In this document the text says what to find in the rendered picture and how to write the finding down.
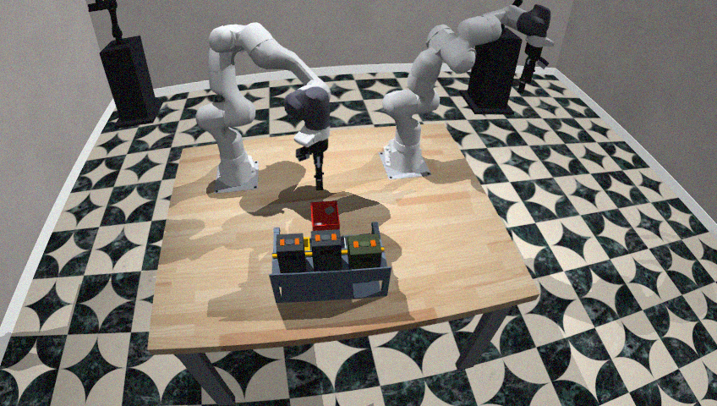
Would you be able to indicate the red bin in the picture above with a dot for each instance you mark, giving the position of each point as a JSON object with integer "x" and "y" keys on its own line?
{"x": 330, "y": 221}

